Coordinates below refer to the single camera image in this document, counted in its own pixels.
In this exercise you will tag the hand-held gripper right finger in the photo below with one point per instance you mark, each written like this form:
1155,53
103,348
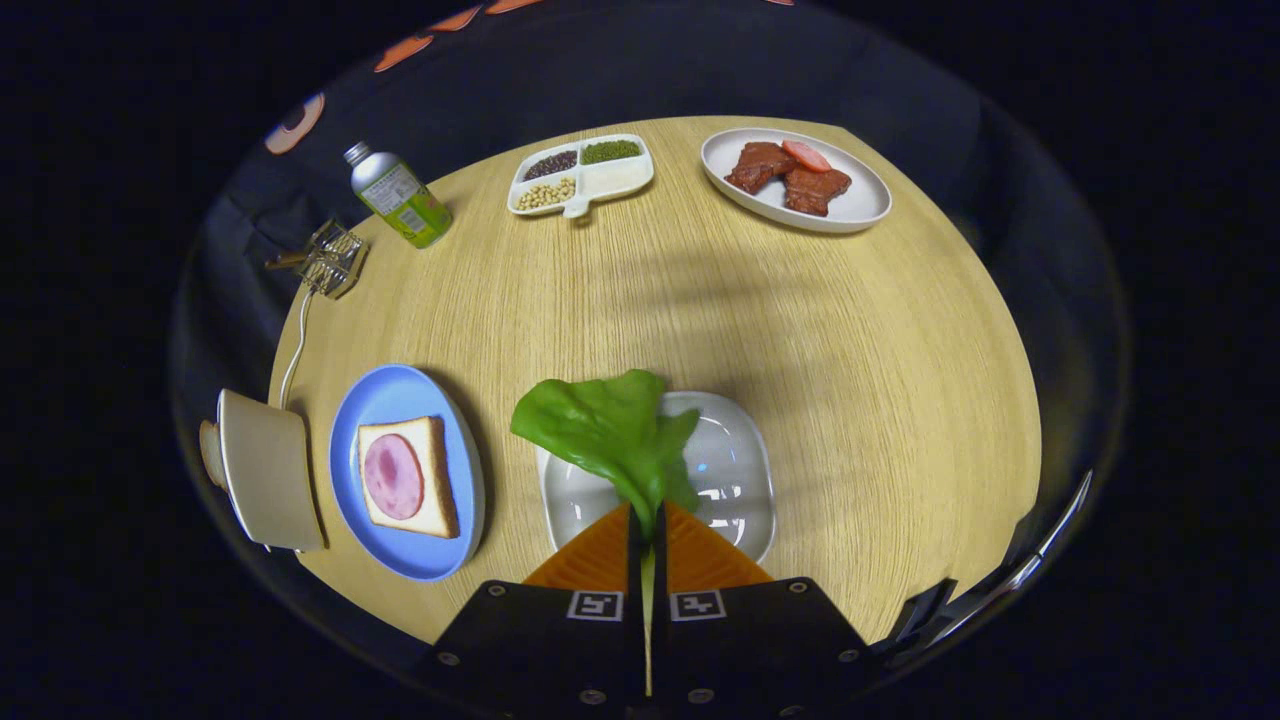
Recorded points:
661,570

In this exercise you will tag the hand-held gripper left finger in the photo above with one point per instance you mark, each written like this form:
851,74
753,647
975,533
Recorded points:
633,570

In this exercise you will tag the green lettuce leaf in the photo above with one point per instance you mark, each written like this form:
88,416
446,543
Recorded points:
600,425

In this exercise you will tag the white square plate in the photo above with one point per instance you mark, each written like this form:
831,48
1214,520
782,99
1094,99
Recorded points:
730,470

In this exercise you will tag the white bread slice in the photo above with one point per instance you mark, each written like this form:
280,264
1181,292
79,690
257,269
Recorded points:
435,490

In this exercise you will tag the pink ham slice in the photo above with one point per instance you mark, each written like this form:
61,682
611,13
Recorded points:
392,477

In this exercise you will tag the blue plate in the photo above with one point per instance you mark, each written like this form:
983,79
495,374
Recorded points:
390,395

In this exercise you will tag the white toaster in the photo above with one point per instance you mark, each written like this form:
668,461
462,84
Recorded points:
265,470

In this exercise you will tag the pile of soybeans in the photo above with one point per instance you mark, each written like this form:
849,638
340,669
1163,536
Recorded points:
545,194

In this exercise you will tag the white divided dish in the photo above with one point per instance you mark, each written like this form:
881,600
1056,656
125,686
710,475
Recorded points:
620,180

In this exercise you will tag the brown meat slice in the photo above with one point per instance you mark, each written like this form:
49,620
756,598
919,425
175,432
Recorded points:
757,165
815,190

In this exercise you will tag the pile of green beans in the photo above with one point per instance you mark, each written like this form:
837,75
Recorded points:
610,152

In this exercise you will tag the white oval plate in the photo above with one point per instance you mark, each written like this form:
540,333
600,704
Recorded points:
860,200

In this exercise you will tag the silver bottle green label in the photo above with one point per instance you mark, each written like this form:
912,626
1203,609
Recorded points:
400,200

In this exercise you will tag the pink sausage slice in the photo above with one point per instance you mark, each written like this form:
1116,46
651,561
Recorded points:
805,155

